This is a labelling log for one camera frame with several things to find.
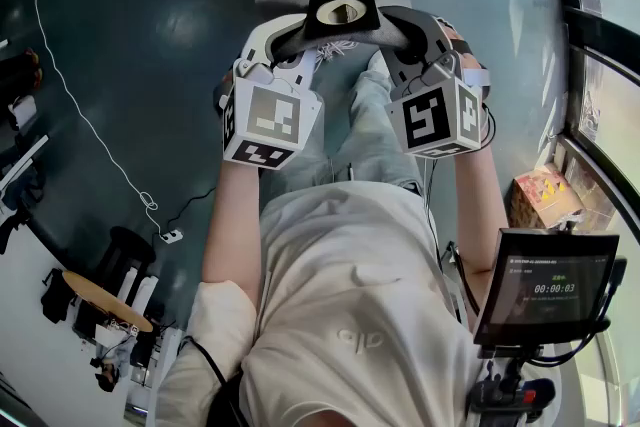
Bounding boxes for thin white floor cord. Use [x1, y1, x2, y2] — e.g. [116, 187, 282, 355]
[32, 0, 166, 236]

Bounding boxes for person's white shoe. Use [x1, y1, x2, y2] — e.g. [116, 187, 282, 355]
[367, 48, 397, 77]
[313, 39, 359, 65]

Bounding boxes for person's grey jeans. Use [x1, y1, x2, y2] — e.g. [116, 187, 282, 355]
[259, 63, 427, 197]

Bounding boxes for cardboard box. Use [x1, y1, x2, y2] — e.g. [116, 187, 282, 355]
[508, 163, 586, 230]

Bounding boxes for person's right forearm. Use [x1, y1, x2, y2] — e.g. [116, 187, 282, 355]
[451, 147, 507, 316]

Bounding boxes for person's white left shoe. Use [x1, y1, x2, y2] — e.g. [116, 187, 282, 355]
[313, 39, 359, 65]

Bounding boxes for black stool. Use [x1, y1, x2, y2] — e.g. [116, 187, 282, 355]
[94, 225, 157, 304]

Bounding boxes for person's white right shoe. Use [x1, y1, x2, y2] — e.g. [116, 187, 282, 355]
[367, 48, 397, 77]

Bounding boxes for person's left forearm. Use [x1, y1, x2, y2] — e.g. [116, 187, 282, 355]
[201, 158, 265, 297]

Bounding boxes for black body cable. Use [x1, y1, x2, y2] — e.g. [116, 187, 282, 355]
[180, 336, 244, 427]

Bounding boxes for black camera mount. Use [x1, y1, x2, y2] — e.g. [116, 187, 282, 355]
[467, 342, 559, 427]

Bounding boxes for grey pad with black square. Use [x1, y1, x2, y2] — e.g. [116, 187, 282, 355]
[254, 0, 417, 62]

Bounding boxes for round wooden table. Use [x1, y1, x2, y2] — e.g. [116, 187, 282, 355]
[62, 269, 154, 334]

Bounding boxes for black floor cable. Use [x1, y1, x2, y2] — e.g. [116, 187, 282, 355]
[167, 187, 217, 232]

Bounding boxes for black backpack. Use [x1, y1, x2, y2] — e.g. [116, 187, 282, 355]
[40, 267, 77, 325]

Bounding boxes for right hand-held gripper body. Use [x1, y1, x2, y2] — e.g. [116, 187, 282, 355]
[384, 50, 494, 161]

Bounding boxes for black monitor screen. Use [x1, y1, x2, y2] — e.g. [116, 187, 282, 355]
[472, 227, 621, 347]

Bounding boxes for person's right hand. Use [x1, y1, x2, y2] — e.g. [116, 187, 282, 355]
[443, 24, 489, 81]

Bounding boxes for person's white t-shirt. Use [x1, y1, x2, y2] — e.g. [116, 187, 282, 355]
[154, 179, 506, 427]

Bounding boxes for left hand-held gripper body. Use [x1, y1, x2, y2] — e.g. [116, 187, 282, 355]
[218, 58, 324, 172]

